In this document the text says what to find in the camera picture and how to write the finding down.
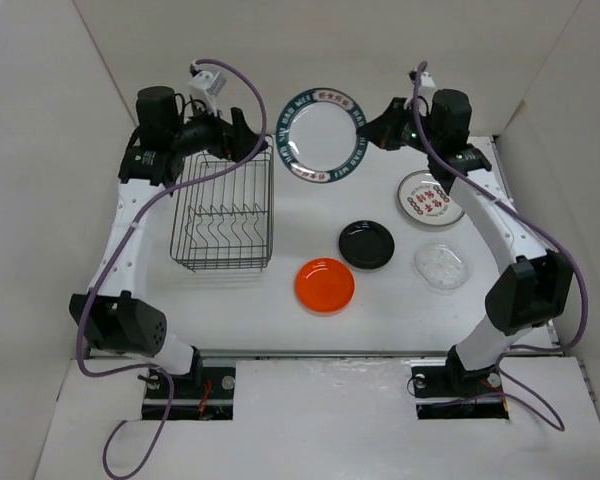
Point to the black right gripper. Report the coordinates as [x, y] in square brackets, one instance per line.
[383, 129]

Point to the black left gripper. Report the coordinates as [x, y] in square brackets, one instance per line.
[233, 141]

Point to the green rimmed white plate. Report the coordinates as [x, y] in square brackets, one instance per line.
[316, 135]

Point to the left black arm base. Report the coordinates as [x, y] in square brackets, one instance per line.
[209, 398]

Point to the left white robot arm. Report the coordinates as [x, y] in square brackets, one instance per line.
[113, 315]

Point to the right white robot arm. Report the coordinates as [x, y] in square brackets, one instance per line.
[534, 280]

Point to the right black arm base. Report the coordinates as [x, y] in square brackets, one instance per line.
[438, 398]

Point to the clear plastic dish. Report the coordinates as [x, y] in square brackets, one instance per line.
[442, 267]

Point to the white plate red characters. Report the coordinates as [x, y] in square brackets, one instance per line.
[422, 201]

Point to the black small plate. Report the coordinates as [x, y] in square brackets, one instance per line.
[366, 245]

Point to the orange plate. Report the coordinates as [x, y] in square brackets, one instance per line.
[324, 286]

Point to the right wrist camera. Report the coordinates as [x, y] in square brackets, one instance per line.
[423, 83]

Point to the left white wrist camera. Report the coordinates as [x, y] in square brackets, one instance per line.
[205, 86]

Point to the grey wire dish rack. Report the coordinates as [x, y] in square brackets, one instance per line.
[227, 222]

